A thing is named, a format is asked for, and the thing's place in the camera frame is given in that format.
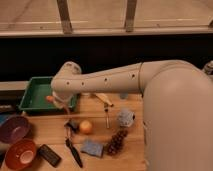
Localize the clear plastic cup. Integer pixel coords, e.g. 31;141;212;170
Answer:
119;93;129;99

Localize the orange round fruit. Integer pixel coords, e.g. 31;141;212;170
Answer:
79;120;93;134

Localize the black rectangular remote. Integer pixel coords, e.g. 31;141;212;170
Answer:
38;144;61;167

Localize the purple bowl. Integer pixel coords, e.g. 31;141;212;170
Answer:
0;115;30;144

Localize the black handled knife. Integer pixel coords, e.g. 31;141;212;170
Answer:
65;128;83;168

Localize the dark grape bunch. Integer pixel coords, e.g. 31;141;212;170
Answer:
105;130;128;155

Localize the wooden spatula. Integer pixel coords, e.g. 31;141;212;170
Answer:
95;93;113;107

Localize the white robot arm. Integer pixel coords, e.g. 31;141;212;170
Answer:
51;60;213;171

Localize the blue sponge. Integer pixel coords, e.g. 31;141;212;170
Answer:
81;139;103;157

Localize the orange bowl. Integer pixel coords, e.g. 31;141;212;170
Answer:
5;138;37;171

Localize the small black red object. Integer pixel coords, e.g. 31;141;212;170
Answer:
65;120;79;133

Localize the green plastic tray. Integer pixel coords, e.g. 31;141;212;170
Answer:
18;75;79;112

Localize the red chili pepper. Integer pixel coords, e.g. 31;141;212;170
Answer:
45;95;54;103

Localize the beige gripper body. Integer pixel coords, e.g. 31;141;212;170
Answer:
53;97;70;115

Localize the crumpled silver wrapper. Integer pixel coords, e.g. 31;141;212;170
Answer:
117;108;135;127

